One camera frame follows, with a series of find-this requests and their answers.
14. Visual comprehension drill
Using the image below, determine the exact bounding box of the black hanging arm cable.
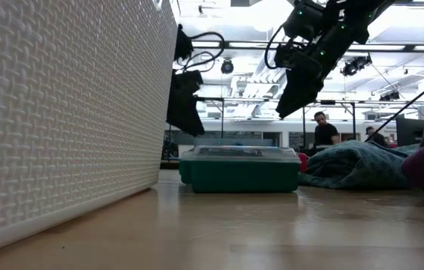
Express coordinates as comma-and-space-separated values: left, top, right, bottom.
364, 68, 424, 143

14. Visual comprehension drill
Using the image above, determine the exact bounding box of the black left wrist camera cable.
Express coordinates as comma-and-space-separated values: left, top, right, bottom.
182, 31, 226, 74

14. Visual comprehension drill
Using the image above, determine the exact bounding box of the black overhead rig beam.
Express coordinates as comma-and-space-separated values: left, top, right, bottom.
191, 40, 424, 53

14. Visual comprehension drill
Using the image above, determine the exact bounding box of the round black ceiling lamp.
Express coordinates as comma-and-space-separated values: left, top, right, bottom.
220, 58, 236, 75

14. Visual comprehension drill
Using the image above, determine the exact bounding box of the black ceiling-hung camera cluster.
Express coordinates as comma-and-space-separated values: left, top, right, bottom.
340, 55, 373, 77

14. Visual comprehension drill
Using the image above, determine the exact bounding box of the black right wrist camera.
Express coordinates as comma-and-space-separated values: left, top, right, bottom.
273, 42, 305, 71

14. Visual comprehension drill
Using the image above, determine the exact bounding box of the dark desktop monitor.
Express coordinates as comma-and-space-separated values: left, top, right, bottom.
395, 116, 424, 148

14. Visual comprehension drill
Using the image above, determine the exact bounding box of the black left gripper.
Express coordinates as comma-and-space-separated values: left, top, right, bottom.
165, 69, 206, 138

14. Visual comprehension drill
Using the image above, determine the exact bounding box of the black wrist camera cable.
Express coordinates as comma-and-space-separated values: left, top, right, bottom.
263, 22, 295, 71
182, 31, 226, 74

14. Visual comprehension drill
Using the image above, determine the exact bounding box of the grey translucent plastic bin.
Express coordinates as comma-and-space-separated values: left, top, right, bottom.
192, 137, 275, 148

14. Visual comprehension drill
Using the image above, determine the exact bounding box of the person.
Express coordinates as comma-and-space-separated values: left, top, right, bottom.
364, 125, 389, 148
312, 110, 341, 148

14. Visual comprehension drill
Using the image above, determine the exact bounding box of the small black ceiling fixture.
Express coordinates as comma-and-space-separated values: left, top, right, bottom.
379, 91, 401, 102

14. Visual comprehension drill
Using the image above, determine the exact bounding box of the green first aid kit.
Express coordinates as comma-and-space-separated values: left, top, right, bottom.
178, 145, 309, 194

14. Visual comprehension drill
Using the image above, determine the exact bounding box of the teal patterned cloth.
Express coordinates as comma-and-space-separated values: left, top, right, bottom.
298, 139, 422, 191

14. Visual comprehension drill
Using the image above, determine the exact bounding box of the white woven plastic basket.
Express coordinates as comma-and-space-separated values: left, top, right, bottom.
0, 0, 179, 260

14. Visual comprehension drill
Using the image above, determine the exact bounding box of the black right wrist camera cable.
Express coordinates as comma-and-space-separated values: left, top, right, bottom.
263, 22, 295, 71

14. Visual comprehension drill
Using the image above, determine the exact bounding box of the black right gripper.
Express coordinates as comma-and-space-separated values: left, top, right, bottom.
274, 20, 371, 121

